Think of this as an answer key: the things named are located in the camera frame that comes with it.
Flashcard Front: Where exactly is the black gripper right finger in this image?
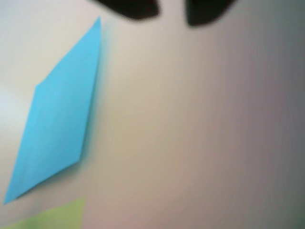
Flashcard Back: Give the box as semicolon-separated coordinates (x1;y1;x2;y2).
185;0;236;26

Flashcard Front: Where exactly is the light blue paper square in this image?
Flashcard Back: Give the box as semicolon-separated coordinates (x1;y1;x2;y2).
2;15;102;205

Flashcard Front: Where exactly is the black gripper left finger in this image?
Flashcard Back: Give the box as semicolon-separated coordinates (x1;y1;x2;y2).
91;0;160;20

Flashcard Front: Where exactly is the green paper square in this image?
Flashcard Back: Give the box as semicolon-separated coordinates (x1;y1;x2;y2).
0;198;86;229

